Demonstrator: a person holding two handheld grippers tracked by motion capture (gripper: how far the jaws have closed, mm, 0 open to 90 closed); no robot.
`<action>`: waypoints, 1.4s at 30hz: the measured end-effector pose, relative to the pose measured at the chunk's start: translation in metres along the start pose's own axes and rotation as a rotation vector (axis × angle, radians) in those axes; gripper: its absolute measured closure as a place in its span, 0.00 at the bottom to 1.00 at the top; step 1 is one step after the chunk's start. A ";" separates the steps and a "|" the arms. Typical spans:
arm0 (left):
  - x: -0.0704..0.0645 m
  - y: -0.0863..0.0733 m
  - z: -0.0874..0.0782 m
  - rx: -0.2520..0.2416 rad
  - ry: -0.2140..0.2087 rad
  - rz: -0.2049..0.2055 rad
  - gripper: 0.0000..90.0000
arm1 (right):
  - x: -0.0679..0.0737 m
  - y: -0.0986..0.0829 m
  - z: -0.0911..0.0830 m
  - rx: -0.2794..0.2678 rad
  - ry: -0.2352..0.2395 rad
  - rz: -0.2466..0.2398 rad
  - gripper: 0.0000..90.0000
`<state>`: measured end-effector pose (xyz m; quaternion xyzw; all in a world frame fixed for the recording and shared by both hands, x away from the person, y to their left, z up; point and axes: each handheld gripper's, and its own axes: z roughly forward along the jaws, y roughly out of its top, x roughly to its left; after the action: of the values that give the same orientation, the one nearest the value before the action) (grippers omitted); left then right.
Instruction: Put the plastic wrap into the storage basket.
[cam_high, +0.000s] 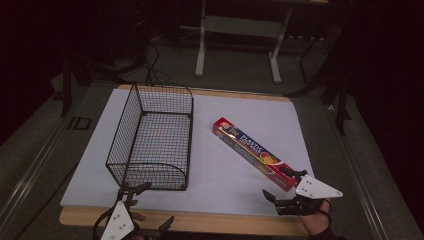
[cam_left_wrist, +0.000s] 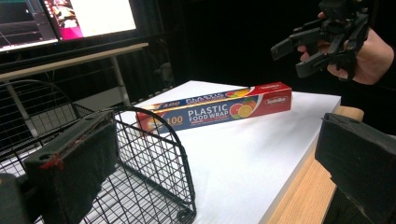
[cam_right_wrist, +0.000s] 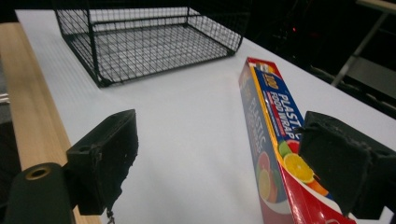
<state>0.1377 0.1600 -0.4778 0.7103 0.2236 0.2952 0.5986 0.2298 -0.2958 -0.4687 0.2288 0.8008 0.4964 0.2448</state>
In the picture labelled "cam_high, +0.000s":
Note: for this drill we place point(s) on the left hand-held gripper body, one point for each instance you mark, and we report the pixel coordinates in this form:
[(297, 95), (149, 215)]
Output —
[(118, 224)]

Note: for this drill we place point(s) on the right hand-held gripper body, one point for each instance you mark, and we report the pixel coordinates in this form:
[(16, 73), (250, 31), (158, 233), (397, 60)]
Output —
[(315, 188)]

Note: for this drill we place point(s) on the plastic wrap box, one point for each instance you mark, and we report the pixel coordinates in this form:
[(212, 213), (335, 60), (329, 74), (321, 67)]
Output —
[(248, 148)]

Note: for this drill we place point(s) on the person's left hand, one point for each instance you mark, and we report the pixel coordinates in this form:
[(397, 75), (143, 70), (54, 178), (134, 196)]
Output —
[(137, 216)]

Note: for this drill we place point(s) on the person's right hand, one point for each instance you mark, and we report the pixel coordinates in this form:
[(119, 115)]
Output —
[(316, 221)]

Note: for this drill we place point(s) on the white table mat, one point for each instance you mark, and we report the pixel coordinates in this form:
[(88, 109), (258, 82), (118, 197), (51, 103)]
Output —
[(220, 180)]

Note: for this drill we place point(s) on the black metal stand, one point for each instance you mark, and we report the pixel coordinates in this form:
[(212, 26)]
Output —
[(66, 83), (341, 100)]

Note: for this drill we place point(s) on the white metal stand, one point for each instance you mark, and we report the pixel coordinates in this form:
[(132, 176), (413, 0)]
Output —
[(240, 28)]

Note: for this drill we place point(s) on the black rectangular floor bracket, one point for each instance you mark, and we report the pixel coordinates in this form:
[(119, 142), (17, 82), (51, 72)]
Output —
[(80, 123)]

